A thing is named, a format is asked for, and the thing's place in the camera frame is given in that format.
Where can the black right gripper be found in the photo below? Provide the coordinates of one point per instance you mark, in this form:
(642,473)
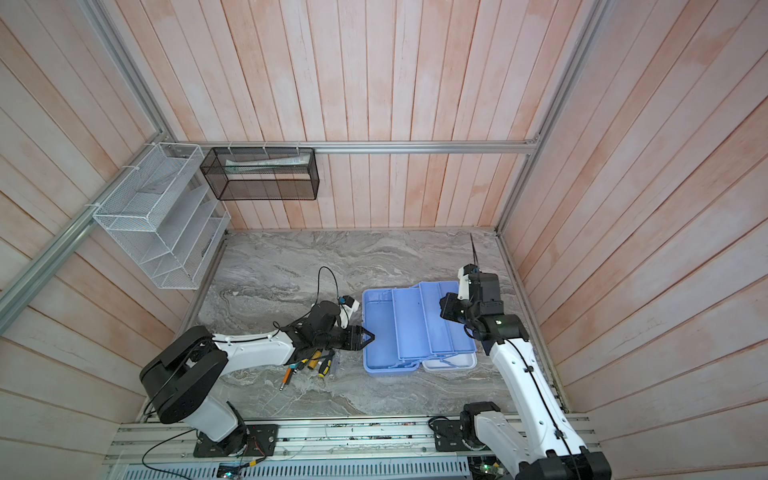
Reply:
(448,307)

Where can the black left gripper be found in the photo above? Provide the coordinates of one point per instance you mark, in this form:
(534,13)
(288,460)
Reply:
(355,336)

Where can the white and blue tool box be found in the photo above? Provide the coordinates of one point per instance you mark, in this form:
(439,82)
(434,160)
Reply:
(410,333)

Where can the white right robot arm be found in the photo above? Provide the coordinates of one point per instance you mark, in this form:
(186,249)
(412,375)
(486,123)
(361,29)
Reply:
(548,447)

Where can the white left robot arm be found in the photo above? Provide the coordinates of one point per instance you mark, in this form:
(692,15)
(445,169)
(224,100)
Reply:
(179,381)

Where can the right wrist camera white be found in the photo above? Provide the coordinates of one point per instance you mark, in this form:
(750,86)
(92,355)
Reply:
(464,280)

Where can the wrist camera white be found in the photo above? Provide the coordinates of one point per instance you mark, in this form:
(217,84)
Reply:
(348,306)
(464,280)

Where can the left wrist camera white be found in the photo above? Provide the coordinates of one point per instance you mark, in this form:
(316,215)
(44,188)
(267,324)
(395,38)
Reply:
(348,306)

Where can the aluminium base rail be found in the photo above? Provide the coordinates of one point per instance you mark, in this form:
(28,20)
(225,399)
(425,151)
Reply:
(298,439)

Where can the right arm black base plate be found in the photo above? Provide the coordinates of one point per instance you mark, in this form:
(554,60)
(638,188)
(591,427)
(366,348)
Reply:
(452,435)

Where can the white ventilated cable duct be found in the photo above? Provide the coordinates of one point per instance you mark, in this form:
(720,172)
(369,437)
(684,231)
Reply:
(449,467)

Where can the aluminium frame horizontal bar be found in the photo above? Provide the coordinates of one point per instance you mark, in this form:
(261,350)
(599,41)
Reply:
(387,147)

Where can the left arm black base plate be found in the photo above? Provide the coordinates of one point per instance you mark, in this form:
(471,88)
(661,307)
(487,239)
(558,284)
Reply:
(249,440)

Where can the black wire mesh basket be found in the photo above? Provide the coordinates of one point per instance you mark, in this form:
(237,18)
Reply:
(262,173)

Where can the white wire mesh shelf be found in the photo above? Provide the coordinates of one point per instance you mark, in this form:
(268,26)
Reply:
(166,221)

